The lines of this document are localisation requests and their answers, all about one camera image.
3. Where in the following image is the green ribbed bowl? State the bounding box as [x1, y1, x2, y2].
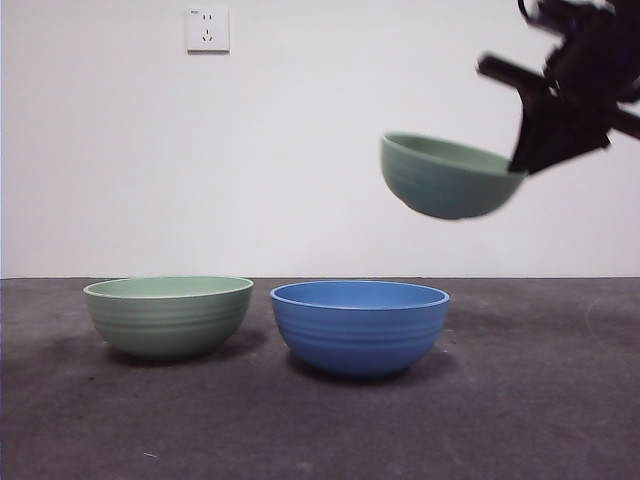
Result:
[82, 275, 255, 360]
[379, 131, 529, 222]

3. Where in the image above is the white wall socket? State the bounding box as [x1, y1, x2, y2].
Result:
[187, 6, 232, 55]

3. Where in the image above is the blue ribbed bowl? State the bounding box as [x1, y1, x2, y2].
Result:
[270, 280, 450, 379]

